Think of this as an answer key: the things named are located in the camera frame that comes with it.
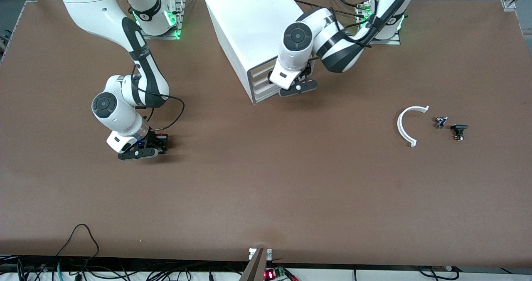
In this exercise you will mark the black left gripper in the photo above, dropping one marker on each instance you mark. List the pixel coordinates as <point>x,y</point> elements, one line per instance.
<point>308,69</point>

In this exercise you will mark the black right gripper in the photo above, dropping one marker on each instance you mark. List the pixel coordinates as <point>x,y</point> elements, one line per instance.
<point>153,138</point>

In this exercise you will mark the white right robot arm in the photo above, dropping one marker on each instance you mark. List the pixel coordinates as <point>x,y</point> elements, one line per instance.
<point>120,114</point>

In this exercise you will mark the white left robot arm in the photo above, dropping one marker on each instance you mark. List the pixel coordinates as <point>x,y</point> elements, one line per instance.
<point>299,40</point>

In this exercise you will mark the white curved plastic arc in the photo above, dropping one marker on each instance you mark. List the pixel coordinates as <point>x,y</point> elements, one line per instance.
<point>400,125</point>

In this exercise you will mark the small grey metal component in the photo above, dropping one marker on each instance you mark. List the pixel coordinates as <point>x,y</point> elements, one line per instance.
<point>440,122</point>

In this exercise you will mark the circuit board with red light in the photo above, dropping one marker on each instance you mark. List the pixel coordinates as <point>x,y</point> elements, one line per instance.
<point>274,272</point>

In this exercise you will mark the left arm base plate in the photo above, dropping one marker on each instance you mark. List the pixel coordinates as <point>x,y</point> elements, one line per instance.
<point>390,42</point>

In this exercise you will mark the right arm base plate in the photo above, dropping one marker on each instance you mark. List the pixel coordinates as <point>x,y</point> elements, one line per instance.
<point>179,23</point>

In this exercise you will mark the small metal bracket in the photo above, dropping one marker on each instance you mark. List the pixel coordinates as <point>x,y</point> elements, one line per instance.
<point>252,253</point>

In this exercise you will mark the brown angled post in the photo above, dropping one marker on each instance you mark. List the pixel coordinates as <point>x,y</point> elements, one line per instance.
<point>255,268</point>

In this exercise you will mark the small black switch component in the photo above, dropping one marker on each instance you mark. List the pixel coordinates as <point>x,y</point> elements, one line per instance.
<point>459,130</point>

